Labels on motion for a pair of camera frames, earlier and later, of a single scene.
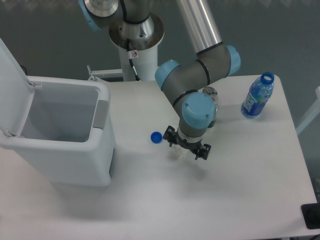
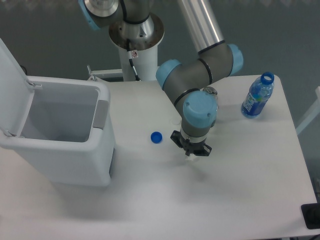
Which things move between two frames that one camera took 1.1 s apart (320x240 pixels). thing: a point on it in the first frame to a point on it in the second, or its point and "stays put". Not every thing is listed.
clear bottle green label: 216,110 stays put
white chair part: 315,112 stays put
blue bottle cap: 156,137 stays put
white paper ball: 178,153 to 191,157
